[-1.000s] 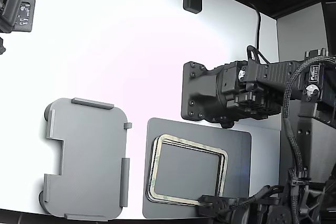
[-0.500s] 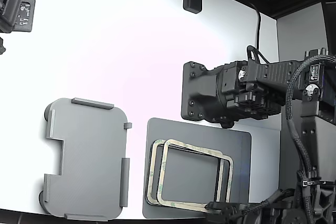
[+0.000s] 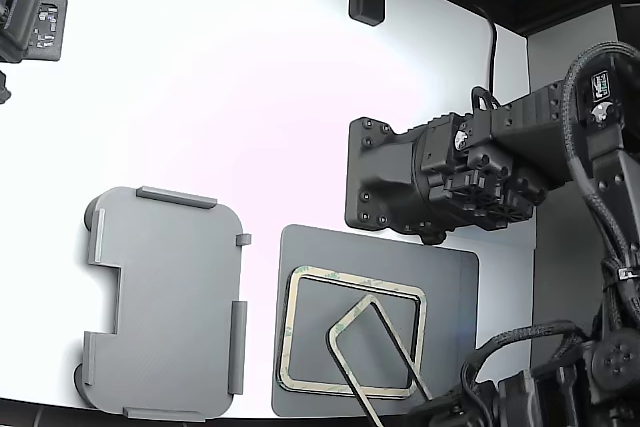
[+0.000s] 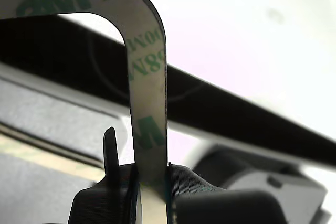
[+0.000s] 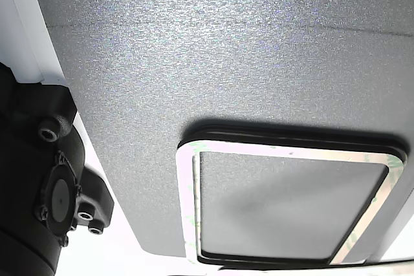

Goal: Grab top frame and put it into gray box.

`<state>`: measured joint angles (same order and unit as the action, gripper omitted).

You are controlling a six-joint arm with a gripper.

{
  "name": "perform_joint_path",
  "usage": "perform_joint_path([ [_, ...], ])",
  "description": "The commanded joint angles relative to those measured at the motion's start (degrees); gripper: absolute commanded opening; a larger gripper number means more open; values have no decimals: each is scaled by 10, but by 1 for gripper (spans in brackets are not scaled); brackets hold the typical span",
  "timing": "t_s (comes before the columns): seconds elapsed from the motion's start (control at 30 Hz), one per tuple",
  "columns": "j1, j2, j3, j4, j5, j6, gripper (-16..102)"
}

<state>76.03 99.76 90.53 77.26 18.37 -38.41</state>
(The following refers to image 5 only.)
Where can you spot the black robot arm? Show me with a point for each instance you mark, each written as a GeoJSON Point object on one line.
{"type": "Point", "coordinates": [26, 159]}

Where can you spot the gray textured foam mat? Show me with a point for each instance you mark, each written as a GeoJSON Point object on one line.
{"type": "Point", "coordinates": [194, 62]}

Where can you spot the black frame with 3M tape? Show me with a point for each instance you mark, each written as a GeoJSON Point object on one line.
{"type": "Point", "coordinates": [226, 129]}
{"type": "Point", "coordinates": [186, 208]}

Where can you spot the white panel rail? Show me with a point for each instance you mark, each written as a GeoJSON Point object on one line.
{"type": "Point", "coordinates": [19, 30]}

